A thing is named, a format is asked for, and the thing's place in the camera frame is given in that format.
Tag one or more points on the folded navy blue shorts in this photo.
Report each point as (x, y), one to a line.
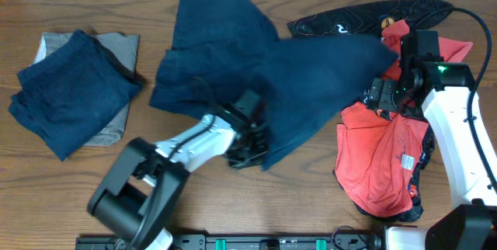
(70, 96)

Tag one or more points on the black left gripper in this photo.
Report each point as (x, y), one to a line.
(251, 149)

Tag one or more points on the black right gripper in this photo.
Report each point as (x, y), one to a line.
(381, 94)

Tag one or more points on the navy blue shorts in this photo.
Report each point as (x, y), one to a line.
(70, 96)
(222, 48)

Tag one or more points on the orange red t-shirt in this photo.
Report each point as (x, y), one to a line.
(368, 165)

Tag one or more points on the folded grey garment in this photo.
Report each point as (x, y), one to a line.
(122, 50)

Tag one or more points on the white garment care label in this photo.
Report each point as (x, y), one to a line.
(408, 162)

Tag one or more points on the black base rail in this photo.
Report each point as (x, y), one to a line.
(340, 240)

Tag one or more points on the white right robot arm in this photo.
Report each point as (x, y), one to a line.
(440, 94)

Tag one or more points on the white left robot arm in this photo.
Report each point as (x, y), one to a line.
(141, 189)

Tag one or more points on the black patterned garment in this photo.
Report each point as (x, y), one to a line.
(372, 18)

